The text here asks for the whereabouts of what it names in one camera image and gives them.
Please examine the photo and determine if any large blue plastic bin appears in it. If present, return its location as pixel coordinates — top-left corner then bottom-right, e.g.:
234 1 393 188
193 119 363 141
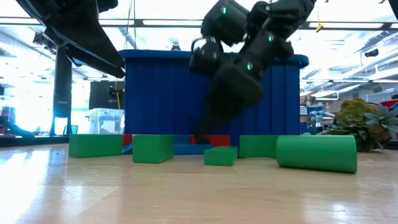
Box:
118 49 310 137

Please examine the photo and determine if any small laptop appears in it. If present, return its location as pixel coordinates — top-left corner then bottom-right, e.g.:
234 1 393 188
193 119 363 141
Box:
63 124 79 136

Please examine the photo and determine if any red bag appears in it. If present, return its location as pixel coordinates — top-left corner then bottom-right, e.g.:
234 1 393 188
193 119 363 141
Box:
377 98 398 110

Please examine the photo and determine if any green cylinder block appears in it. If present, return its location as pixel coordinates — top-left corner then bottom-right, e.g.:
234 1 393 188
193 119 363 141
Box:
275 134 358 174

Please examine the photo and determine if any yellow hanging cable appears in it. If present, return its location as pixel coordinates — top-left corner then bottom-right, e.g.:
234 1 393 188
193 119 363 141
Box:
114 80 123 110

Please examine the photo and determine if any black track light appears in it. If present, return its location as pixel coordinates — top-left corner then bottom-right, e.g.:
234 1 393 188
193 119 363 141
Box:
32 30 53 50

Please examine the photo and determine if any black monitor screen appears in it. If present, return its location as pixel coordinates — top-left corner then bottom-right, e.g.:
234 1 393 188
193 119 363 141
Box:
89 80 126 110

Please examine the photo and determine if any potted succulent plant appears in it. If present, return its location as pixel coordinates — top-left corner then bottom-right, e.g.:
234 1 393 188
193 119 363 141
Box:
315 96 398 154

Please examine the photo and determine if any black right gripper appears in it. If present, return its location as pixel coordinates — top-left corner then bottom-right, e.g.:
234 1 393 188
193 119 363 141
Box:
194 52 265 141

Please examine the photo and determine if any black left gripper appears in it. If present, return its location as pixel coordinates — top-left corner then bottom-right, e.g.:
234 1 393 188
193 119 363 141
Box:
15 0 126 79

